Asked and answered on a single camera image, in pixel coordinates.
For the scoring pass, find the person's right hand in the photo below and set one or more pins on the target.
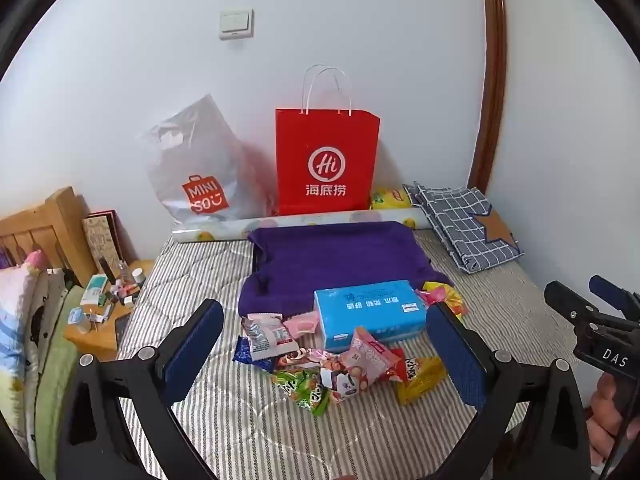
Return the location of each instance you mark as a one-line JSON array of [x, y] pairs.
[[602, 425]]

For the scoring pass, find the teal and white box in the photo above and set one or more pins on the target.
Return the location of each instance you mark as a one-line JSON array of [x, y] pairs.
[[92, 290]]

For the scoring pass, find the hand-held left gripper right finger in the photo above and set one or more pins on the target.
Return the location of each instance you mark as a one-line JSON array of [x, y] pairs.
[[452, 355]]

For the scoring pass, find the blue tissue pack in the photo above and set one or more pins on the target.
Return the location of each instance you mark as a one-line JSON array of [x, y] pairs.
[[365, 310]]

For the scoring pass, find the large pink snack packet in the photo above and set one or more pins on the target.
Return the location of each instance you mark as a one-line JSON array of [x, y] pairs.
[[370, 355]]

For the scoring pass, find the blue checked folded cloth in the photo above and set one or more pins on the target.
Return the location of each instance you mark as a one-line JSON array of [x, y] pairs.
[[460, 225]]

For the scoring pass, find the wooden nightstand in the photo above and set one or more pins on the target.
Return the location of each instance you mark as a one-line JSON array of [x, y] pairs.
[[95, 345]]

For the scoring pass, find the large yellow snack bag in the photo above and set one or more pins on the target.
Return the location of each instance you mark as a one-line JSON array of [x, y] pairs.
[[390, 199]]

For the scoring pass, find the green snack packet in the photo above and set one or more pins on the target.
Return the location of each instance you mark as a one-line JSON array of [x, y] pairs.
[[300, 390]]

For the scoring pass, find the white light switch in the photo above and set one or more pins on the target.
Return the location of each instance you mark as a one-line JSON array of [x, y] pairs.
[[236, 22]]

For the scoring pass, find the dark blue snack packet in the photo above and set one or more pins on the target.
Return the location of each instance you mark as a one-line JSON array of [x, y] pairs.
[[245, 352]]

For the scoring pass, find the green blanket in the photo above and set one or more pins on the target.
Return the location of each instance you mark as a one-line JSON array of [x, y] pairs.
[[55, 385]]

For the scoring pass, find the small white jar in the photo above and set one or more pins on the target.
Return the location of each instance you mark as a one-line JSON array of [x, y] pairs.
[[137, 276]]

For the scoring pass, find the grey plastic shopping bag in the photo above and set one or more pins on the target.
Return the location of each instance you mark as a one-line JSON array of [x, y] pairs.
[[200, 160]]

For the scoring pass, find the purple towel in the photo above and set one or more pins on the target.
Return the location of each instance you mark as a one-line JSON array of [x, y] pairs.
[[325, 255]]

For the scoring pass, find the brown snack packet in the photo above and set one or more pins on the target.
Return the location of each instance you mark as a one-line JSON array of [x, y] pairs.
[[295, 358]]

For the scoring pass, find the yellow and pink snack packet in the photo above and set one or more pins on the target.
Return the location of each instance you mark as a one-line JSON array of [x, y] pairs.
[[445, 297]]

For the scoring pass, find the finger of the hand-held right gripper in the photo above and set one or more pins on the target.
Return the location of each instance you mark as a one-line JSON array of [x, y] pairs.
[[615, 300], [570, 302]]

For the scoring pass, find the white cartoon snack packet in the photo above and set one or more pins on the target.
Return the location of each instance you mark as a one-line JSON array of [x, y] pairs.
[[345, 385]]

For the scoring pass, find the striped mattress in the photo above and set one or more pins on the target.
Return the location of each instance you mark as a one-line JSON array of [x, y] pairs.
[[240, 440]]

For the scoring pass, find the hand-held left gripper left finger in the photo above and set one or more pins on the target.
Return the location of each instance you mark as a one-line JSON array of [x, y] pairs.
[[195, 350]]

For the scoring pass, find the white and red snack packet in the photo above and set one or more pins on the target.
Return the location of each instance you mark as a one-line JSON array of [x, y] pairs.
[[267, 337]]

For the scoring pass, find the black phone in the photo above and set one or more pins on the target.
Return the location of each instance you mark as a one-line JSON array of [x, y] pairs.
[[122, 330]]

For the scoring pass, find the brown wooden door frame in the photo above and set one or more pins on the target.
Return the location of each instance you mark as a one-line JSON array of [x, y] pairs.
[[492, 60]]

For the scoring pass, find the printed pillow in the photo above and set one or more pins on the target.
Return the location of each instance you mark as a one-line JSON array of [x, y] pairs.
[[15, 335]]

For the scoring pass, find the wooden bedside furniture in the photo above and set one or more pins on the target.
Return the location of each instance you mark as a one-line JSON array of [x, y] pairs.
[[50, 220]]

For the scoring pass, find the small pink snack packet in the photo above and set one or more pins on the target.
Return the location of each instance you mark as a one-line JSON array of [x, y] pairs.
[[302, 324]]

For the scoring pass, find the red paper bag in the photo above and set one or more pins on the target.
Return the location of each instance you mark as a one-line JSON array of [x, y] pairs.
[[325, 135]]

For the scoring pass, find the patterned box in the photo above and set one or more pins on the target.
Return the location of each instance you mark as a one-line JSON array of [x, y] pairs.
[[100, 240]]

